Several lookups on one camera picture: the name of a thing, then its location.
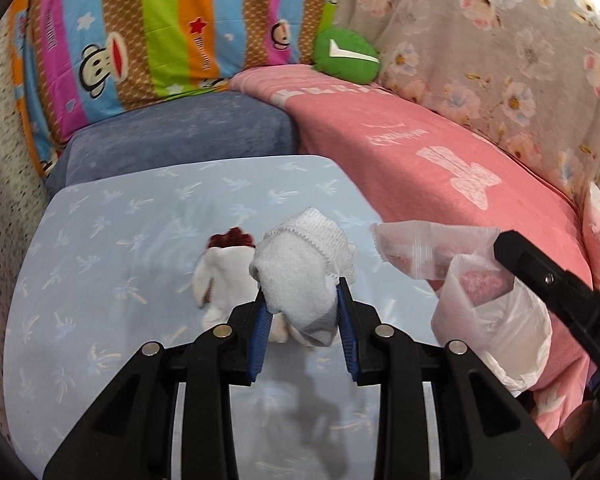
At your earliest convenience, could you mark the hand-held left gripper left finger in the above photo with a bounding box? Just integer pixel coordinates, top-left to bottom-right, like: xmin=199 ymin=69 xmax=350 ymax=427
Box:
xmin=42 ymin=291 xmax=282 ymax=480

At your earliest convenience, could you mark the striped monkey print quilt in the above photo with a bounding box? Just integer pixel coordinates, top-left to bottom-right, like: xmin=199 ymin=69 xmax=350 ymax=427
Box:
xmin=7 ymin=0 xmax=342 ymax=177

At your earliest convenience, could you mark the white plush sock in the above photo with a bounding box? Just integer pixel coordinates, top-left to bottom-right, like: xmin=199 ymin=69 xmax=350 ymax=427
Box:
xmin=192 ymin=227 xmax=303 ymax=345

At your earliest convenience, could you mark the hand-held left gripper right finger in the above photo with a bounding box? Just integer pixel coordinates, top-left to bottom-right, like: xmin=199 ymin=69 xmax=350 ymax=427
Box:
xmin=336 ymin=276 xmax=572 ymax=480

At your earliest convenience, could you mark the white plastic trash bag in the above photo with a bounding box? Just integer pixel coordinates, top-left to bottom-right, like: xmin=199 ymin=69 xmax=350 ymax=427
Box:
xmin=370 ymin=220 xmax=553 ymax=395

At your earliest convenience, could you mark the green cushion white check mark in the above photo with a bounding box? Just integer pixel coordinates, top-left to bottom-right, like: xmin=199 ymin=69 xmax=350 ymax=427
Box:
xmin=313 ymin=27 xmax=381 ymax=85

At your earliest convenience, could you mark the white sock grey toe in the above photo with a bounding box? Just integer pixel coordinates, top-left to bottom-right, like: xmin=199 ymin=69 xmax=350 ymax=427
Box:
xmin=249 ymin=207 xmax=357 ymax=347

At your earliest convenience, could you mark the light blue palm-print tablecloth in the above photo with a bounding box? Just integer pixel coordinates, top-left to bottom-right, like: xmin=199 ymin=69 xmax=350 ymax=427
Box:
xmin=2 ymin=155 xmax=447 ymax=480

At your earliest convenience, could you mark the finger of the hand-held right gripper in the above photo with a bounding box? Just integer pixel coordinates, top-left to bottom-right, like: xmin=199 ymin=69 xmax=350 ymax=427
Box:
xmin=493 ymin=230 xmax=588 ymax=328

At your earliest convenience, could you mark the grey floral cloth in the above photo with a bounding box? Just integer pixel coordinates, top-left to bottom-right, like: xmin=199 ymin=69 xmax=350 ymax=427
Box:
xmin=330 ymin=0 xmax=600 ymax=207

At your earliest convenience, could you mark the pink blanket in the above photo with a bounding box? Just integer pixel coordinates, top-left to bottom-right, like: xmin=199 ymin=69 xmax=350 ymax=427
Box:
xmin=229 ymin=64 xmax=597 ymax=437

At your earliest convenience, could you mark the blue-grey seat cushion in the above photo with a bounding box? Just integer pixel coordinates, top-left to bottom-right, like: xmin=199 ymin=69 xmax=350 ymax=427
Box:
xmin=45 ymin=91 xmax=302 ymax=197

